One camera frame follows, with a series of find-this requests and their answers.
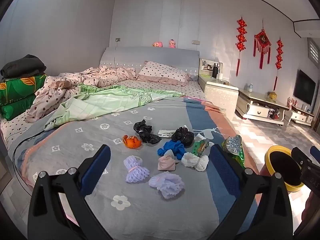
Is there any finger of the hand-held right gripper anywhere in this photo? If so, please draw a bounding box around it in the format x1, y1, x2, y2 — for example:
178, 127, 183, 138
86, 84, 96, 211
291, 147, 317, 167
310, 145, 320, 162

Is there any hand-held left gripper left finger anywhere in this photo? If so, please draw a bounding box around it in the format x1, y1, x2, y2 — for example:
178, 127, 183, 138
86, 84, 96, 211
27, 144, 118, 240

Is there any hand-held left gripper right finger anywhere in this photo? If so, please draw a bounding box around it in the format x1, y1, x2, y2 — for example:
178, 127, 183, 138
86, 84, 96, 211
205, 144, 293, 240

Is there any yellow trash bin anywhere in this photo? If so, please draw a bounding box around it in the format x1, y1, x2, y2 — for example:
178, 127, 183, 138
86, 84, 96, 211
264, 145, 305, 192

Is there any green and silver snack bag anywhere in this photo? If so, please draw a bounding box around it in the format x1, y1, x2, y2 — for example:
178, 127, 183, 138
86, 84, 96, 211
221, 134, 247, 169

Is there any white tissue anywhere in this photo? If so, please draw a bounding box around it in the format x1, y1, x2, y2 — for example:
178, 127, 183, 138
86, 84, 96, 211
181, 152, 210, 172

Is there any green snack wrapper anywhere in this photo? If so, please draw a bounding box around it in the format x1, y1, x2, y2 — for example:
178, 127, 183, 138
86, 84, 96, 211
191, 139, 210, 157

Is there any purple foam net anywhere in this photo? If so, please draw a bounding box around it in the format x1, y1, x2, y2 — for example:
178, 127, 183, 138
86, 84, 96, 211
148, 172, 185, 200
123, 155, 150, 183

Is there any orange peel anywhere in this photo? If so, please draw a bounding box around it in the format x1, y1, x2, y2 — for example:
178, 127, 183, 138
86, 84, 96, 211
122, 135, 142, 149

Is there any small black plastic bag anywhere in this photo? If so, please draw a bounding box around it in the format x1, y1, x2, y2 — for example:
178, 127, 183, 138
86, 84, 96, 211
133, 119, 162, 145

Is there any small white side cabinet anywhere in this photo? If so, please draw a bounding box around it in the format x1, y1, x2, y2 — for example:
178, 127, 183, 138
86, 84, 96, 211
287, 104, 315, 125

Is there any white printed wrapper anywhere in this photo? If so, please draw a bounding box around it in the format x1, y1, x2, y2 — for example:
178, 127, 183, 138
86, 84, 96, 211
194, 133, 215, 147

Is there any large tied black plastic bag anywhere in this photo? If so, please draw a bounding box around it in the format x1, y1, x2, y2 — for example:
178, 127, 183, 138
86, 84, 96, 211
171, 127, 195, 147

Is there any blue rubber glove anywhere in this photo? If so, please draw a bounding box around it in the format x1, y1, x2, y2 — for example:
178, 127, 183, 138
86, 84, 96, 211
157, 140, 187, 161

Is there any pink cloth bundle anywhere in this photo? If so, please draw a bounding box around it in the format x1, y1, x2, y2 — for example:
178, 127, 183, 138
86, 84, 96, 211
157, 150, 179, 172

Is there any grey patterned blanket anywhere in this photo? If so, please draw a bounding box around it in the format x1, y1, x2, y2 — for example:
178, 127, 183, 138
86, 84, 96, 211
20, 96, 252, 240

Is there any light green quilt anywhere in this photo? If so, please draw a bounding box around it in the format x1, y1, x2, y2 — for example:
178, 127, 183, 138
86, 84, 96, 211
44, 84, 185, 132

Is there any large white tv cabinet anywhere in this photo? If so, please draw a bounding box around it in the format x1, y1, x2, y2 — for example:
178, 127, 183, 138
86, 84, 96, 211
236, 90, 290, 127

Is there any black television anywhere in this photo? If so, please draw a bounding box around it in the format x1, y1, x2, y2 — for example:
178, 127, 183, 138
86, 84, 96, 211
293, 69, 317, 106

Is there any white bedside cabinet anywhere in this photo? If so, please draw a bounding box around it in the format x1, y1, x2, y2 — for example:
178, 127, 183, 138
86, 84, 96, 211
199, 57, 239, 112

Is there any pink polka dot duvet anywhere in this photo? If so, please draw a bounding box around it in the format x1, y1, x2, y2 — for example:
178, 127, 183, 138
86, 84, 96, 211
26, 65, 137, 123

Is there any polka dot bed sheet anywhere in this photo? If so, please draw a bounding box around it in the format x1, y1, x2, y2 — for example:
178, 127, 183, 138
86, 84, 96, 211
0, 79, 204, 153

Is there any long red knot ornament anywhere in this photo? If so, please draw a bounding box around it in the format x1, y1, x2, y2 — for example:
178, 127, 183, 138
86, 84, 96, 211
235, 17, 248, 77
272, 37, 284, 92

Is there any folded green leaf quilt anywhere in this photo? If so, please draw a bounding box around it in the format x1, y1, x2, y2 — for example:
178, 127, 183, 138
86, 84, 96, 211
0, 74, 48, 122

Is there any pink polka dot pillow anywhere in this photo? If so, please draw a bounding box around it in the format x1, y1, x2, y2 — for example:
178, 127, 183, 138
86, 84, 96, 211
136, 60, 192, 87

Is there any red diamond knot ornament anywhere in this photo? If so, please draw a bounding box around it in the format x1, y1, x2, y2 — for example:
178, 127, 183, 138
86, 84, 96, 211
253, 20, 272, 70

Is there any grey bed headboard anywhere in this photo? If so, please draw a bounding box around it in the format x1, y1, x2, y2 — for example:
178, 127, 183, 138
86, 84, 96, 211
99, 46, 200, 74

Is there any folded dark cloth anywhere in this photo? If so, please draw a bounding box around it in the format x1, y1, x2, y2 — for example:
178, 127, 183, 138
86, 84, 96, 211
0, 54, 47, 79

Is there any black cable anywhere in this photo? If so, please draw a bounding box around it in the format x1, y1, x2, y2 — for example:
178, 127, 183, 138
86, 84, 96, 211
12, 132, 48, 188

